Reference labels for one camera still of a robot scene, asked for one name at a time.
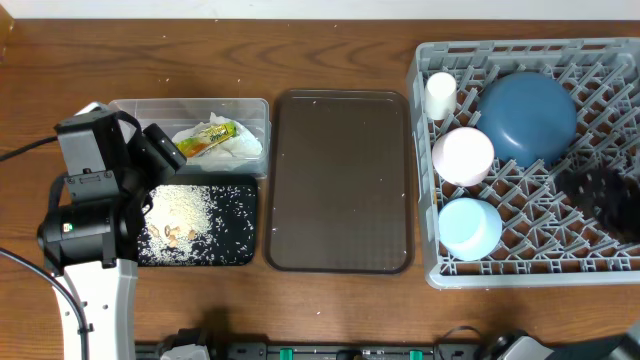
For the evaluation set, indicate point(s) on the dark brown serving tray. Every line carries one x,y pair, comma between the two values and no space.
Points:
340,183

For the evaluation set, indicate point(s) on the yellow green snack wrapper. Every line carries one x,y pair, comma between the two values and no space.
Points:
206,139

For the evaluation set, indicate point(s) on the white rice leftovers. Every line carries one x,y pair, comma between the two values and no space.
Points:
180,220

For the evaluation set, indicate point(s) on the light blue bowl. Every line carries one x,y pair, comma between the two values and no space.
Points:
470,229

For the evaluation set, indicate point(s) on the pink bowl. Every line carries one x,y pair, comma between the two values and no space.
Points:
463,156

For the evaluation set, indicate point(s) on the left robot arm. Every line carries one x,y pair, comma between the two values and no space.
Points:
95,215

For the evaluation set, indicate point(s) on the clear plastic waste bin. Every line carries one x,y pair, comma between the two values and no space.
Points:
173,115

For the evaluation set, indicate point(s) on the dark blue plate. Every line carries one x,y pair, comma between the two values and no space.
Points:
528,117

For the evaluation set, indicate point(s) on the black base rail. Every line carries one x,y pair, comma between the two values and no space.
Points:
254,347

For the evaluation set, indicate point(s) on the cream white cup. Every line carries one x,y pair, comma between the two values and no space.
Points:
440,95

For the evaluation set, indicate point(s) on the white napkin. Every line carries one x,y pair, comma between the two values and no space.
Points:
244,145

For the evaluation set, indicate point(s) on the black waste tray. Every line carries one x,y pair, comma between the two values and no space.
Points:
235,225

